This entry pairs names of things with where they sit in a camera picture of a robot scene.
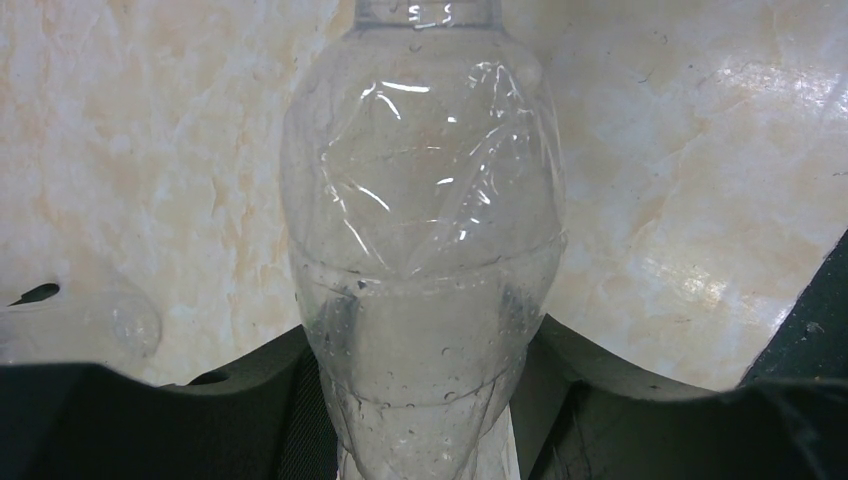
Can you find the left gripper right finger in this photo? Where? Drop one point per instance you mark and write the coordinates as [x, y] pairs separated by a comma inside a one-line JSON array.
[[582, 412]]

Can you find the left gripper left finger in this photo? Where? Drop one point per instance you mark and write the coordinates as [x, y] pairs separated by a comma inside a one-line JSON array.
[[261, 416]]

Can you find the clear plastic bottle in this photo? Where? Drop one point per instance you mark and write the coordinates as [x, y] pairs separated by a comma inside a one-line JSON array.
[[423, 192]]

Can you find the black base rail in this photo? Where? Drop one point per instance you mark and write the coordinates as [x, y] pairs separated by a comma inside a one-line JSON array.
[[811, 342]]

